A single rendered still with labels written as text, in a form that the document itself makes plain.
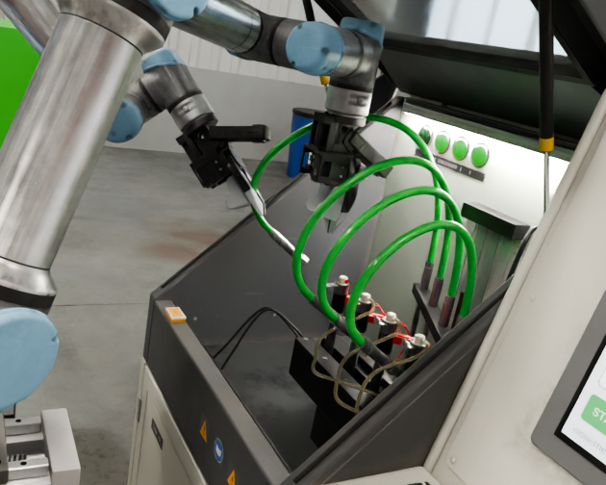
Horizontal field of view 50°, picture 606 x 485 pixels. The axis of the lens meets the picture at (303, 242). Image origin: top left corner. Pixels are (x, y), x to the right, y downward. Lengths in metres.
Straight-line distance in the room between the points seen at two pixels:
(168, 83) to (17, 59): 3.05
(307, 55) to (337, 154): 0.19
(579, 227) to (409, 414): 0.34
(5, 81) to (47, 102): 3.63
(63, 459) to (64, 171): 0.39
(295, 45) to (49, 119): 0.45
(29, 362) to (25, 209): 0.15
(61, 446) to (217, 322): 0.69
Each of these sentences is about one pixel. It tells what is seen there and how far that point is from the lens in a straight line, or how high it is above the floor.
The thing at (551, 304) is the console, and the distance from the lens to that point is 0.91.
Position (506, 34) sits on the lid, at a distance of 1.10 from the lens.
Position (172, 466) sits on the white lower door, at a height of 0.70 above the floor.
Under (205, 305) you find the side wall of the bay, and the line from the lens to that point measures 1.49.
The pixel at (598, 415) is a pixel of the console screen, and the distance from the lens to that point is 0.85.
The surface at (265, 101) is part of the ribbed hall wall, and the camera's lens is 8.19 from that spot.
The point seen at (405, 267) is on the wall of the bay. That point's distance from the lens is 1.53.
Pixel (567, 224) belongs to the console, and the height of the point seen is 1.37.
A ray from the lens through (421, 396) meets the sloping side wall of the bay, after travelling 0.95.
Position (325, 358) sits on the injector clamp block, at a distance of 1.24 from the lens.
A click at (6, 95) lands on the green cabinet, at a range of 4.30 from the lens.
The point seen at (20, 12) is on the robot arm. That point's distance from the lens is 1.18.
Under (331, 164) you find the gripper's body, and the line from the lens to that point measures 1.09.
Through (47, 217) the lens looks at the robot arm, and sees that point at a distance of 0.66.
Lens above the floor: 1.54
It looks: 17 degrees down
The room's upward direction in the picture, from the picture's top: 11 degrees clockwise
